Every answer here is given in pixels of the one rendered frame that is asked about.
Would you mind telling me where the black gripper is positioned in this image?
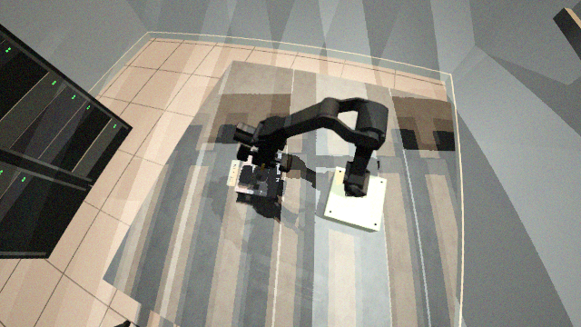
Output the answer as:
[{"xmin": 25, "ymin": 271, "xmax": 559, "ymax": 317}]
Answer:
[{"xmin": 237, "ymin": 143, "xmax": 292, "ymax": 173}]

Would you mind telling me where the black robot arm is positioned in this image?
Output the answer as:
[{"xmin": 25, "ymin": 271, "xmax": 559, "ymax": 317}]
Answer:
[{"xmin": 233, "ymin": 97, "xmax": 389, "ymax": 198}]

